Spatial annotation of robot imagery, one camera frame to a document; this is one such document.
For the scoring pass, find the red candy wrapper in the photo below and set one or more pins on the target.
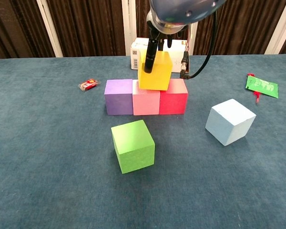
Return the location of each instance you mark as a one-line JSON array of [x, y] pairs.
[[88, 85]]

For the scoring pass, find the white cardboard box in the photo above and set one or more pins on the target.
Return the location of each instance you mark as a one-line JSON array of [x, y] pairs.
[[138, 46]]

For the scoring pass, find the white frame post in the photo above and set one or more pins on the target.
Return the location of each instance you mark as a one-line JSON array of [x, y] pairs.
[[280, 26], [196, 38], [50, 28], [128, 23]]

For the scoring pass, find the purple foam cube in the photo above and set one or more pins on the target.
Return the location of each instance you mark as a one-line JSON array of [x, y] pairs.
[[119, 102]]

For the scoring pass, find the green foam cube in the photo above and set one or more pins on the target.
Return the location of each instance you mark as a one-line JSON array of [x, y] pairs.
[[133, 152]]

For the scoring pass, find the yellow foam cube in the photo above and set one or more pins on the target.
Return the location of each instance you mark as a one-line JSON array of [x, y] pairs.
[[159, 76]]

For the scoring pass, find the green sachet packet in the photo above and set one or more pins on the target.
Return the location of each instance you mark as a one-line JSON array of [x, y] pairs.
[[262, 87]]

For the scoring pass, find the light blue foam cube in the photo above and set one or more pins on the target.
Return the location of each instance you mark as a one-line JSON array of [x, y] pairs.
[[226, 124]]

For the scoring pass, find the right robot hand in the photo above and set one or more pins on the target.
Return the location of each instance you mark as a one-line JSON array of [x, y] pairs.
[[149, 59]]

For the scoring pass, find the small red ribbon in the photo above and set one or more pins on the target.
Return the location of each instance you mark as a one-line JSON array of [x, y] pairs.
[[257, 96]]

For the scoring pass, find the red foam cube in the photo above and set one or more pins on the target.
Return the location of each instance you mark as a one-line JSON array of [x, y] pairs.
[[174, 102]]

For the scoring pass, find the teal felt table cover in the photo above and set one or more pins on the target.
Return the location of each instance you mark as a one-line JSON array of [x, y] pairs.
[[38, 167]]

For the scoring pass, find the pink foam cube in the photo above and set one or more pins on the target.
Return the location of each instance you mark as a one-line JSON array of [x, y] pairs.
[[146, 102]]

